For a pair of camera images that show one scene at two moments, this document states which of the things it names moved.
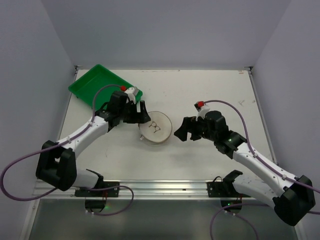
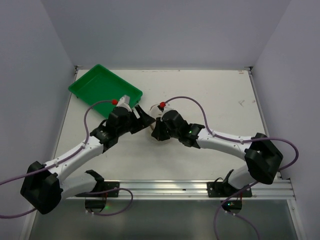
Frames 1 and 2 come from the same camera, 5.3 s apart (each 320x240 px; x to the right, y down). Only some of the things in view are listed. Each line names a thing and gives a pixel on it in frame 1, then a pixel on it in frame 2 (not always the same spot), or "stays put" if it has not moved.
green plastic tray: x=85 y=88 stays put
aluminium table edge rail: x=76 y=70 stays put
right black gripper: x=193 y=129 → x=159 y=128
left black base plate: x=107 y=192 stays put
